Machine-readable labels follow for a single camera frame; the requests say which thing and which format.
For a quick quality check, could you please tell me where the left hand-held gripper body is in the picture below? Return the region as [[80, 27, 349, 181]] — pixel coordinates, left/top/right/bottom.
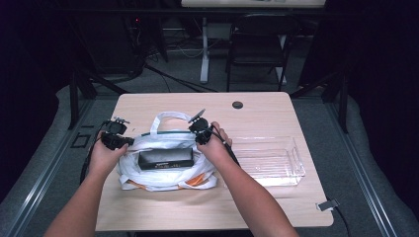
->
[[100, 117, 130, 151]]

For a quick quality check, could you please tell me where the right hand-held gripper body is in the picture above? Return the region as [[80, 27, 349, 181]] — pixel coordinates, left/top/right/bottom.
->
[[188, 109, 210, 133]]

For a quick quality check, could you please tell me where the black rectangular box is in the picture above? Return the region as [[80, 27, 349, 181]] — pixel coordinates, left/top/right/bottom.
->
[[137, 147, 196, 171]]

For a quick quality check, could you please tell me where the white tote bag coloured print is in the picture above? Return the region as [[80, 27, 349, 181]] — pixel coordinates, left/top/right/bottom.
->
[[117, 112, 219, 193]]

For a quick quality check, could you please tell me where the clear plastic box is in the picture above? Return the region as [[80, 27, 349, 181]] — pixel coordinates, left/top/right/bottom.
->
[[226, 136, 306, 188]]

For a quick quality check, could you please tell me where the person's right hand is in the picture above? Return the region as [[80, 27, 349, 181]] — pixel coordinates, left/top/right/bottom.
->
[[197, 121, 235, 169]]

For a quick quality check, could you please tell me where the person's left hand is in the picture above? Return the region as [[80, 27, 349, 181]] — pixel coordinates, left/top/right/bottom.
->
[[88, 131, 129, 181]]

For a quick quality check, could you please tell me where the black metal stand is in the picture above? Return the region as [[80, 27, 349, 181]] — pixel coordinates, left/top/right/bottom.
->
[[67, 69, 129, 130], [290, 67, 350, 134]]

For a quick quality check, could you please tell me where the white desk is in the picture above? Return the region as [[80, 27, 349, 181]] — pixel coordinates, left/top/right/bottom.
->
[[181, 0, 326, 85]]

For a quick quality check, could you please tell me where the dark computer tower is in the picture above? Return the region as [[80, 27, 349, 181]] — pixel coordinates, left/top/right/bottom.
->
[[80, 13, 144, 76]]

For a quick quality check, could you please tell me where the black folding chair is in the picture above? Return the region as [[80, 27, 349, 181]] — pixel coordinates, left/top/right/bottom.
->
[[225, 13, 301, 93]]

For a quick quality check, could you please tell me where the grey clip on table edge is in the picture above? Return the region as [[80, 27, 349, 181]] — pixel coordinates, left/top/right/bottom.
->
[[315, 198, 340, 212]]

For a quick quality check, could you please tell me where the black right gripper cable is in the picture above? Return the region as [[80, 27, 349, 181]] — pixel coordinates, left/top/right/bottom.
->
[[209, 125, 241, 167]]

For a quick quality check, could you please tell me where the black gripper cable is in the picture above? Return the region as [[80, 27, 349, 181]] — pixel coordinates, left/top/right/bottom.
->
[[79, 119, 114, 184], [209, 125, 241, 167]]

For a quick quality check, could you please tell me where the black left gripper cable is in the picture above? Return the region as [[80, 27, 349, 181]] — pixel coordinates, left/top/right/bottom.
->
[[79, 119, 114, 184]]

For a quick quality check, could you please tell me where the thick black floor cable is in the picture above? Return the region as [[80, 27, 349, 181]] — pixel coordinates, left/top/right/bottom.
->
[[143, 63, 219, 94]]

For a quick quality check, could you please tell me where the thin black clip cable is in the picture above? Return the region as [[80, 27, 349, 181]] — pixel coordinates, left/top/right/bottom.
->
[[332, 205, 352, 237]]

